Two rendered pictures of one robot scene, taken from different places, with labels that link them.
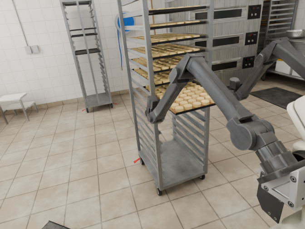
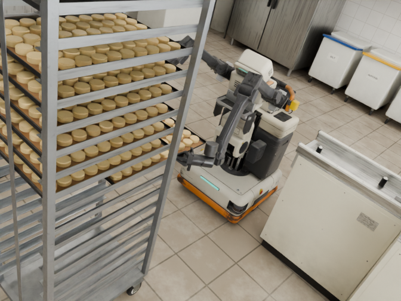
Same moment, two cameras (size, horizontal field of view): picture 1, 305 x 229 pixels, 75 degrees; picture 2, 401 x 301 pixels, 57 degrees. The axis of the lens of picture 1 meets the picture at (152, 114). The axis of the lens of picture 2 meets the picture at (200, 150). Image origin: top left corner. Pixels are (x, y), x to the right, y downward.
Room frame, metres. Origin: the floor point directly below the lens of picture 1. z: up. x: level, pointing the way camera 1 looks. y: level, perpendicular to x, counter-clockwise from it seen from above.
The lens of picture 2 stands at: (2.08, 1.11, 1.99)
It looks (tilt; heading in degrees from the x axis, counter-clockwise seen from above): 34 degrees down; 230
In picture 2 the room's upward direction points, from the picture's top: 16 degrees clockwise
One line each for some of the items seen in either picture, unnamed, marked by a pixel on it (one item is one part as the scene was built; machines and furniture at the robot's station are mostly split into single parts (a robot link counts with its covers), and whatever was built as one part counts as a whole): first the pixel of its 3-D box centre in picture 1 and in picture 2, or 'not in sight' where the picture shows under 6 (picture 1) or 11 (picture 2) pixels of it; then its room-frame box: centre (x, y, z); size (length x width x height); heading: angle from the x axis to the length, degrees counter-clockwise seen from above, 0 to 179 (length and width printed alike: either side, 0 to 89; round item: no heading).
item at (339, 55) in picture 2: not in sight; (336, 63); (-2.84, -2.27, 0.39); 0.64 x 0.54 x 0.77; 17
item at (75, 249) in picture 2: (145, 116); (107, 229); (1.60, 0.06, 0.69); 0.64 x 0.03 x 0.03; 19
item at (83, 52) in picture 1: (87, 51); not in sight; (3.72, 1.04, 1.05); 0.60 x 0.40 x 0.01; 17
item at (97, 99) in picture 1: (88, 58); not in sight; (3.73, 1.04, 0.93); 0.64 x 0.51 x 1.78; 17
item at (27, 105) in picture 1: (18, 107); not in sight; (3.47, 2.43, 0.23); 0.44 x 0.44 x 0.46; 6
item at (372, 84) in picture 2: not in sight; (375, 82); (-3.01, -1.64, 0.39); 0.64 x 0.54 x 0.77; 15
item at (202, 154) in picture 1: (185, 139); (56, 230); (1.72, -0.31, 0.33); 0.64 x 0.03 x 0.03; 19
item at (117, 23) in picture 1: (127, 41); not in sight; (4.28, 0.36, 1.10); 0.41 x 0.15 x 1.10; 104
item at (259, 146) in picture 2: not in sight; (239, 147); (0.40, -0.50, 0.56); 0.28 x 0.27 x 0.25; 109
